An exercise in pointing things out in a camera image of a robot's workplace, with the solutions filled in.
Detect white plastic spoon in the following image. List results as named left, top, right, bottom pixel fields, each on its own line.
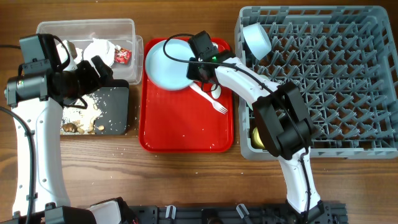
left=211, top=84, right=221, bottom=100

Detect light blue plate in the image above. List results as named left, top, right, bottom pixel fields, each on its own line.
left=145, top=39, right=194, bottom=91

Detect rice and food leftovers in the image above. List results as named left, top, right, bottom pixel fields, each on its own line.
left=60, top=93, right=103, bottom=135

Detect white plastic fork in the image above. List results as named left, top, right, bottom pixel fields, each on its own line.
left=189, top=83, right=228, bottom=114

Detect red snack wrapper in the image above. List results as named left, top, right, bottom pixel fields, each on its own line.
left=114, top=45, right=132, bottom=64

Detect light blue food bowl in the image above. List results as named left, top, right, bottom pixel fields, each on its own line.
left=243, top=23, right=272, bottom=60

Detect yellow plastic cup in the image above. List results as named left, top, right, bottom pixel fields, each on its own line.
left=251, top=127, right=265, bottom=149

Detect mint green bowl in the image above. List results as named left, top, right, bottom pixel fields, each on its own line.
left=246, top=101, right=253, bottom=111

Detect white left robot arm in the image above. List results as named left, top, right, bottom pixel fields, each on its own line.
left=2, top=34, right=139, bottom=223

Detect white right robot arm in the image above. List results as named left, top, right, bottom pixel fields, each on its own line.
left=184, top=31, right=323, bottom=223

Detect black waste tray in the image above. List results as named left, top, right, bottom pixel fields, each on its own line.
left=60, top=79, right=130, bottom=136

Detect clear plastic waste bin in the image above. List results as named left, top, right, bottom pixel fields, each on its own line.
left=36, top=19, right=144, bottom=85

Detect grey dishwasher rack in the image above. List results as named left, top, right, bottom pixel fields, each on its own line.
left=234, top=6, right=397, bottom=159

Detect red serving tray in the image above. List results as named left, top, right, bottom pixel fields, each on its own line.
left=139, top=37, right=234, bottom=153

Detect large crumpled white napkin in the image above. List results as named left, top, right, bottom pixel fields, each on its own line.
left=83, top=39, right=115, bottom=67

